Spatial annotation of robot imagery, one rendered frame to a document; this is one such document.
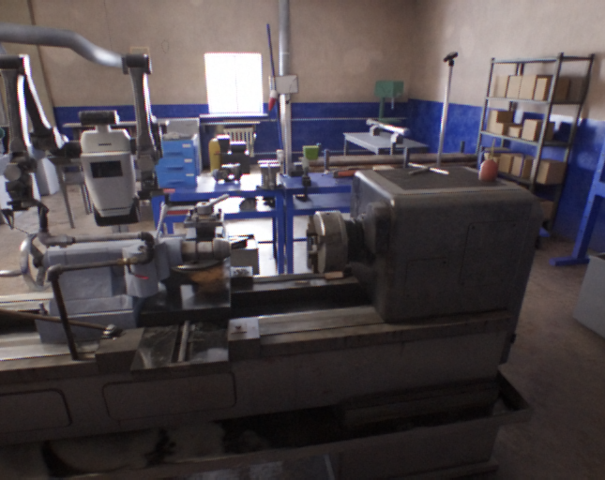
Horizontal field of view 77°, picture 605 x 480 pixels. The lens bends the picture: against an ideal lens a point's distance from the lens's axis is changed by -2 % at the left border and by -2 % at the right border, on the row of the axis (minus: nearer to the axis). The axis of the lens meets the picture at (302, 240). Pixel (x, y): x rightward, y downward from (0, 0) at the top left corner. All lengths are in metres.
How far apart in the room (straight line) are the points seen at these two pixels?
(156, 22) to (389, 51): 4.64
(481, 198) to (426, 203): 0.21
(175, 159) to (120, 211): 1.32
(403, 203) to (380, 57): 7.77
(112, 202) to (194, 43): 6.57
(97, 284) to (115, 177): 0.75
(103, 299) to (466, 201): 1.33
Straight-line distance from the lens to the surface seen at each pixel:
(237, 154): 6.98
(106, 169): 2.15
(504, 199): 1.55
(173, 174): 3.45
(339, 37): 8.79
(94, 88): 8.86
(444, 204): 1.42
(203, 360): 1.33
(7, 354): 1.70
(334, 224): 1.48
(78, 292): 1.59
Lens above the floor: 1.70
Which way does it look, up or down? 22 degrees down
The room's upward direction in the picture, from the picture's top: straight up
